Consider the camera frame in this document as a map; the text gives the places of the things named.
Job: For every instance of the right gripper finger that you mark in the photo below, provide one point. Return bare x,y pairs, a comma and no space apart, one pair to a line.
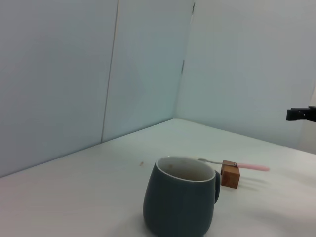
296,114

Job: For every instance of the grey ceramic cup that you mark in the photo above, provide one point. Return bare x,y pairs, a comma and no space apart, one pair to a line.
177,207

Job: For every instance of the light notched wooden block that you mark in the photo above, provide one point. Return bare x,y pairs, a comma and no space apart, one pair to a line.
230,177

